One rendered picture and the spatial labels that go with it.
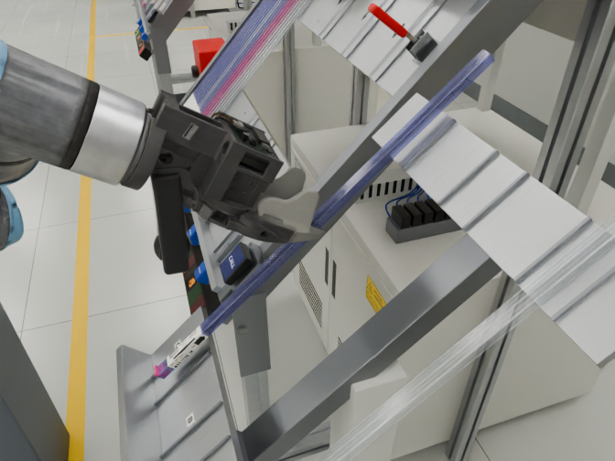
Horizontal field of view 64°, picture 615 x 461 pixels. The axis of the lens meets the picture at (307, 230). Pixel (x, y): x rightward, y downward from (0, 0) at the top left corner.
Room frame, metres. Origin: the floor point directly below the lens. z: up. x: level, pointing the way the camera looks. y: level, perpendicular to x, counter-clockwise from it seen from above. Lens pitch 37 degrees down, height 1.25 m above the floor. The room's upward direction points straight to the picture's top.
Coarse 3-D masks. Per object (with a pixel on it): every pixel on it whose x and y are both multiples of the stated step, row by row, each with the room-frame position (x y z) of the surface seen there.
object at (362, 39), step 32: (320, 0) 1.03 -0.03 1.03; (352, 0) 0.93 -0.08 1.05; (384, 0) 0.84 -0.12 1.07; (416, 0) 0.78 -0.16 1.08; (448, 0) 0.72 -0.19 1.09; (320, 32) 0.92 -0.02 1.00; (352, 32) 0.85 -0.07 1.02; (384, 32) 0.78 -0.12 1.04; (384, 64) 0.71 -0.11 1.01; (416, 64) 0.66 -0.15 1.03
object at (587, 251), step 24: (600, 240) 0.27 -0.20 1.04; (552, 264) 0.27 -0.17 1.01; (576, 264) 0.26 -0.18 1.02; (528, 288) 0.26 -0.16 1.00; (552, 288) 0.25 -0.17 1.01; (504, 312) 0.25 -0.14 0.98; (528, 312) 0.25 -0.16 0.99; (480, 336) 0.24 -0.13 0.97; (456, 360) 0.23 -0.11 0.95; (408, 384) 0.23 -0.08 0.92; (432, 384) 0.23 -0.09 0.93; (384, 408) 0.22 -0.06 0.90; (408, 408) 0.22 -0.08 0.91; (360, 432) 0.22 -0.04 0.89; (384, 432) 0.21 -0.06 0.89; (336, 456) 0.21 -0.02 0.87
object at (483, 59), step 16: (480, 64) 0.48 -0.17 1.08; (464, 80) 0.48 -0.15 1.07; (448, 96) 0.47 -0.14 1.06; (432, 112) 0.47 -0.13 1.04; (416, 128) 0.46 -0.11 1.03; (400, 144) 0.46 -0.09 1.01; (384, 160) 0.45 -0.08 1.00; (352, 176) 0.46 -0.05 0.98; (368, 176) 0.45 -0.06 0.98; (336, 192) 0.45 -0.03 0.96; (352, 192) 0.44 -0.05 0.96; (320, 208) 0.44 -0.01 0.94; (336, 208) 0.44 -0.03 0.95; (320, 224) 0.43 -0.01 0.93; (272, 256) 0.42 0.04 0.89; (288, 256) 0.42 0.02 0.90; (256, 272) 0.42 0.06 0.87; (272, 272) 0.41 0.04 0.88; (240, 288) 0.41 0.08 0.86; (256, 288) 0.41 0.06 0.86; (224, 304) 0.40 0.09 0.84; (240, 304) 0.40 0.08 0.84; (208, 320) 0.40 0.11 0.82; (224, 320) 0.39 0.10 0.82; (208, 336) 0.39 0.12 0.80; (160, 368) 0.37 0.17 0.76
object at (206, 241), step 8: (192, 216) 0.73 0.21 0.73; (200, 224) 0.70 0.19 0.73; (200, 232) 0.68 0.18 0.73; (208, 232) 0.69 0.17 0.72; (200, 240) 0.66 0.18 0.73; (208, 240) 0.66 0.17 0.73; (200, 248) 0.64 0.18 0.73; (208, 248) 0.64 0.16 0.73; (208, 256) 0.61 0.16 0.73; (216, 256) 0.63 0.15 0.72; (208, 264) 0.59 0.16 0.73; (216, 264) 0.60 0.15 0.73; (208, 272) 0.58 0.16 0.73; (216, 272) 0.58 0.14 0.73; (216, 280) 0.56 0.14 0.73; (216, 288) 0.54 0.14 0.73
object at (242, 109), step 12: (240, 96) 0.99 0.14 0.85; (240, 108) 0.95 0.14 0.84; (252, 108) 0.91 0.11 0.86; (252, 120) 0.88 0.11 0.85; (276, 144) 0.77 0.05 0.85; (288, 168) 0.67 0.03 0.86; (216, 228) 0.69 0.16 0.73; (216, 240) 0.67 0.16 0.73; (228, 240) 0.64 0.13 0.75; (240, 240) 0.62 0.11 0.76; (252, 240) 0.60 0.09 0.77; (216, 252) 0.63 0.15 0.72; (228, 252) 0.62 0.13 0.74
